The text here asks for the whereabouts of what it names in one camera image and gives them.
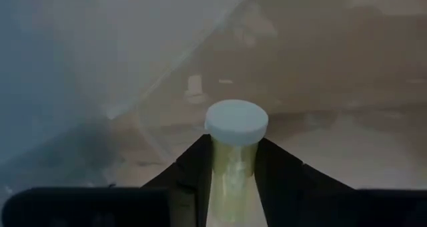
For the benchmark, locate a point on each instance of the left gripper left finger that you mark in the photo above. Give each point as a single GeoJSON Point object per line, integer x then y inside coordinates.
{"type": "Point", "coordinates": [190, 187]}

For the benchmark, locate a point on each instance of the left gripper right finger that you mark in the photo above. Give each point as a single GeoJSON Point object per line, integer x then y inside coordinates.
{"type": "Point", "coordinates": [293, 193]}

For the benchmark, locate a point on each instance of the small yellow pill bottle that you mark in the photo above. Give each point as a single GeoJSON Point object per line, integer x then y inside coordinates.
{"type": "Point", "coordinates": [235, 123]}

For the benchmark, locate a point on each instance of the clear plastic bin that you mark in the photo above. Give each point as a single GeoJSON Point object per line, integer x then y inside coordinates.
{"type": "Point", "coordinates": [100, 53]}

